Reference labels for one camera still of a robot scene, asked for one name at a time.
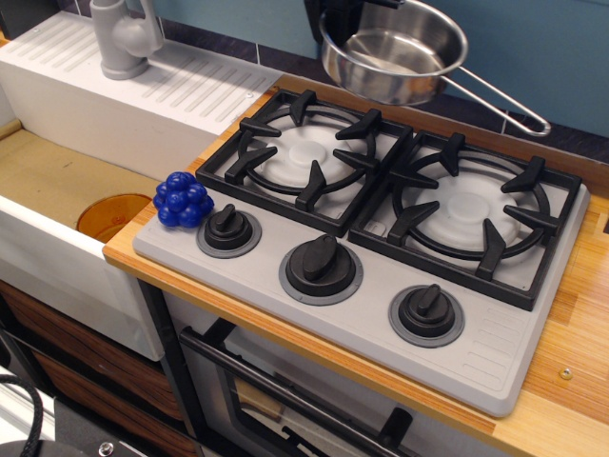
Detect stainless steel pan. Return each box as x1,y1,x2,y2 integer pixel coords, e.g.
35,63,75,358
320,1,551,137

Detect black right stove knob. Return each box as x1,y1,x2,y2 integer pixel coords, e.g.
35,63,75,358
388,284,465,348

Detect white toy sink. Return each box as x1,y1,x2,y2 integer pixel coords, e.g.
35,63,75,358
1,12,279,361

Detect wooden drawer front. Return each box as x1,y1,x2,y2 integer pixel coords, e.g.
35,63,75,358
1,283,202,456

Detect black stove knob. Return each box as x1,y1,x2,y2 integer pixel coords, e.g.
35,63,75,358
388,284,465,348
279,234,363,307
196,204,263,259

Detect black braided cable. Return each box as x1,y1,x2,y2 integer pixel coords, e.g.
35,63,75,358
0,373,45,457

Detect grey toy stove top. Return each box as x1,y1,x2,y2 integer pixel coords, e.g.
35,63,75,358
131,89,592,419

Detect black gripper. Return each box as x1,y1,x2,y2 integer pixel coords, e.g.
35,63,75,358
304,0,404,46

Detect black left burner grate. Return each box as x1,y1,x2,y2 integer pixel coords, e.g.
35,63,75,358
196,89,414,237

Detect blue toy blueberry cluster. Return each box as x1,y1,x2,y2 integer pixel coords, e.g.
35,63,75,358
152,171,214,229

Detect grey toy faucet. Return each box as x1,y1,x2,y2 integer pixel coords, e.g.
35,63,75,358
89,0,164,80

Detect black left stove knob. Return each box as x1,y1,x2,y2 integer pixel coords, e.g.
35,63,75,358
196,204,263,259

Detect black right burner grate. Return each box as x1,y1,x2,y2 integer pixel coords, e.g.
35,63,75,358
348,131,589,311

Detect orange plastic bowl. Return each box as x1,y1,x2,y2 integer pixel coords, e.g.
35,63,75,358
76,193,151,243

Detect toy oven door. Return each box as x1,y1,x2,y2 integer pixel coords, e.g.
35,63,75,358
178,317,481,457

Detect black burner grate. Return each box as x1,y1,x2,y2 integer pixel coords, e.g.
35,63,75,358
348,131,589,311
196,89,414,237

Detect black middle stove knob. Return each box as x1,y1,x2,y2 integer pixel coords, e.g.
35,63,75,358
279,234,363,307

